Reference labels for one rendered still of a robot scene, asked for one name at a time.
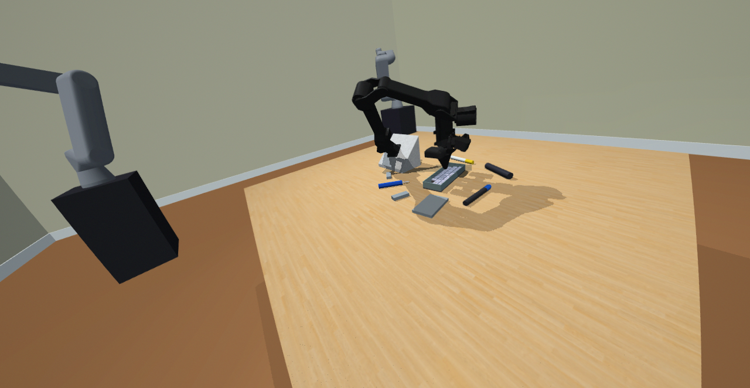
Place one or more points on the white cylinder with yellow end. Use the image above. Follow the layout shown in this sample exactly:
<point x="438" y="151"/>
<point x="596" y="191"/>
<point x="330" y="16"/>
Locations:
<point x="462" y="159"/>

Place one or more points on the keyboard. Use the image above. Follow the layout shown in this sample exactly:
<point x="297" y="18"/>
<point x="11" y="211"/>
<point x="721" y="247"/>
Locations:
<point x="442" y="178"/>

